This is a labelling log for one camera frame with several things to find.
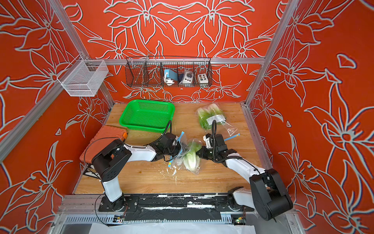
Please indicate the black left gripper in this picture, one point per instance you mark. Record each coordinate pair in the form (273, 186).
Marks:
(179, 146)

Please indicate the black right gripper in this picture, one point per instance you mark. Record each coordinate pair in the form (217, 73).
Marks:
(203, 155)

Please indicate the clear zip-top bag blue seal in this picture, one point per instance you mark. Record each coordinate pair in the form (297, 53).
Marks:
(177, 162)

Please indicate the green chinese cabbage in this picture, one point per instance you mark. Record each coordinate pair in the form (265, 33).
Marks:
(191, 160)

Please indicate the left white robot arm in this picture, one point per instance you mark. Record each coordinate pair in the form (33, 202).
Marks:
(110, 161)

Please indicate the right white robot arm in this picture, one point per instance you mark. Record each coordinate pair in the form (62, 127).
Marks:
(267, 194)

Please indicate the green perforated plastic basket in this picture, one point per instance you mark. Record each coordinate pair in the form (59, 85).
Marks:
(147, 115)

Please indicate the orange plastic tool case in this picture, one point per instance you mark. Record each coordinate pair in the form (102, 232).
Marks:
(102, 139)

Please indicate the white round-dial device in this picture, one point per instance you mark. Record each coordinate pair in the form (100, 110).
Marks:
(188, 77)

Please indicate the white button box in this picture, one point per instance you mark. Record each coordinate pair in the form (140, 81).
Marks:
(202, 78)

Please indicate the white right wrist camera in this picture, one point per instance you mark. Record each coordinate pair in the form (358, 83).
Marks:
(209, 140)

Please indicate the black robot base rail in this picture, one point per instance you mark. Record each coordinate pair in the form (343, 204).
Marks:
(175, 207)

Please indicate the blue box with white cable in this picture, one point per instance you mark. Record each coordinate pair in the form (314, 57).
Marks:
(170, 77)

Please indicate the black wire wall basket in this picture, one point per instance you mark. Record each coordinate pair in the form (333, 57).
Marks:
(149, 72)

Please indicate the white mesh wall basket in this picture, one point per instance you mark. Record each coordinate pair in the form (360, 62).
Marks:
(83, 78)

